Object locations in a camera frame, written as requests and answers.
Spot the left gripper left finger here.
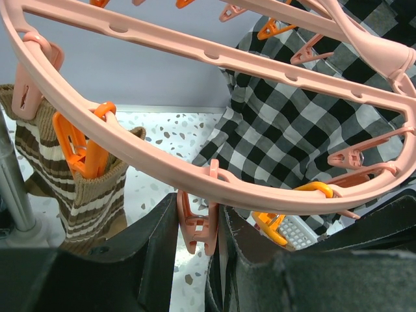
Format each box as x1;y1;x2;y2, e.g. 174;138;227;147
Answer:
1;193;178;311

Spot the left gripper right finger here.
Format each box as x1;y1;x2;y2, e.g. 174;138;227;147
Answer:
205;188;415;311

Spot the brown striped sock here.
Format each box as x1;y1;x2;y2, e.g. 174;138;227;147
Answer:
58;126;147;243
0;83;79;209

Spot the pink round clip hanger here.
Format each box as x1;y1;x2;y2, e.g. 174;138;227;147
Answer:
0;0;416;217

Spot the pink clothes peg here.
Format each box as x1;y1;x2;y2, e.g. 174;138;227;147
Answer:
177;159;225;255

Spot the white plastic basket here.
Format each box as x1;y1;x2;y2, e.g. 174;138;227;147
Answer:
278;215;318;250

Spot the yellow orange clothes peg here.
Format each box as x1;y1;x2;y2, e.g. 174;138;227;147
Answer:
252;181;334;246

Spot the black white checkered shirt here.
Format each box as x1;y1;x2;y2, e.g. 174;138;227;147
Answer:
191;0;416;237

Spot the white metal clothes rail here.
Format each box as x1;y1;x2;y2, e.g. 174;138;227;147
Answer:
1;116;64;248

